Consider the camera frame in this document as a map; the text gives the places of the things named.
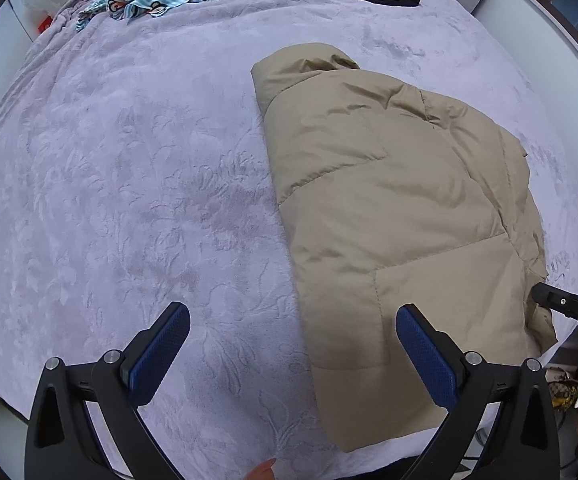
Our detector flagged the beige puffer jacket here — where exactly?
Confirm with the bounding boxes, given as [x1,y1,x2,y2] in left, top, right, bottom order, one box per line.
[252,44,557,452]

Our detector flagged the person left hand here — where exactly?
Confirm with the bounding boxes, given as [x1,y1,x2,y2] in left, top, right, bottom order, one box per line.
[244,458,276,480]

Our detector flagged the lavender plush bedspread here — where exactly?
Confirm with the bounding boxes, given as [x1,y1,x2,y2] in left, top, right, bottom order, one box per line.
[0,0,578,479]

